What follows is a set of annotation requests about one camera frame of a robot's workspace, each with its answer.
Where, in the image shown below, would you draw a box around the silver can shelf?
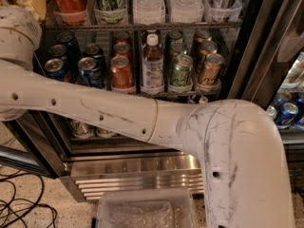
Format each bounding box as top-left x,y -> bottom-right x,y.
96,128 -> 116,139
203,0 -> 242,23
70,121 -> 94,139

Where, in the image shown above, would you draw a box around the clear water bottle left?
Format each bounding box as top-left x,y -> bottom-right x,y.
133,0 -> 165,25

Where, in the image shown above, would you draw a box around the green can middle shelf front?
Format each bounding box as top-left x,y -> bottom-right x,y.
169,54 -> 193,93

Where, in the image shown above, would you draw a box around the stainless steel fridge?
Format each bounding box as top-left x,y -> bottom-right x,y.
1,0 -> 303,201

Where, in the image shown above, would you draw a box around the silver can bottom shelf left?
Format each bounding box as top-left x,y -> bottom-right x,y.
70,121 -> 94,139

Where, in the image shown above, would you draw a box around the blue pepsi can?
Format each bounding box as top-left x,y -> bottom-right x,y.
44,58 -> 71,82
78,57 -> 105,89

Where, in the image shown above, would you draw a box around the clear water bottle right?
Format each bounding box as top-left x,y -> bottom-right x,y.
166,0 -> 204,24

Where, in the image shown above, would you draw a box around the blue Pepsi can right fridge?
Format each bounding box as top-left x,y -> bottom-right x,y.
275,103 -> 298,129

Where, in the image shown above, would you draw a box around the red soda can front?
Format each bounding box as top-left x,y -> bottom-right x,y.
110,55 -> 135,93

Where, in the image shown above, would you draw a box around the gold can middle shelf front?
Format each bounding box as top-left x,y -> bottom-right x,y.
197,53 -> 224,90

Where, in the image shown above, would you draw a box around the blue Pepsi can front left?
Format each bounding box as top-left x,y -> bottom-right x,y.
44,58 -> 71,82

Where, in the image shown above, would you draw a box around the clear water bottle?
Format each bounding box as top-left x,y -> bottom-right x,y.
133,0 -> 165,25
166,0 -> 204,24

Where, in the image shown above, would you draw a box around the silver can top shelf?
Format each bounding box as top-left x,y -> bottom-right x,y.
203,0 -> 242,23

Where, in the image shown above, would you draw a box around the black floor cables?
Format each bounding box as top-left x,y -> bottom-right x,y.
0,165 -> 58,228

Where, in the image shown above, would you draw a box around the green can shelf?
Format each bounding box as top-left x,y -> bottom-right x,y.
96,0 -> 126,24
169,54 -> 193,93

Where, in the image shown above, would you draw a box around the red Coca-Cola can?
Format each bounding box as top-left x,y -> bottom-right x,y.
53,0 -> 87,26

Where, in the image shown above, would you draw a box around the clear plastic bin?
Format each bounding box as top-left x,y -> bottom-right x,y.
96,188 -> 199,228

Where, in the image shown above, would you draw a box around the green can top shelf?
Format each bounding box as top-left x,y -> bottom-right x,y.
96,0 -> 126,24

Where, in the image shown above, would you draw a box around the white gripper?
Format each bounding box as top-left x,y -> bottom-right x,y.
0,0 -> 47,49

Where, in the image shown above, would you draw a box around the brown tea bottle white cap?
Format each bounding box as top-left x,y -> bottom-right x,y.
142,33 -> 164,95

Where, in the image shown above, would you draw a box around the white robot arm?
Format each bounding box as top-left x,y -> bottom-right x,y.
0,6 -> 295,228

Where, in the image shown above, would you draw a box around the tilted bottle bottom shelf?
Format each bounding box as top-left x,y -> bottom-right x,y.
189,95 -> 208,105

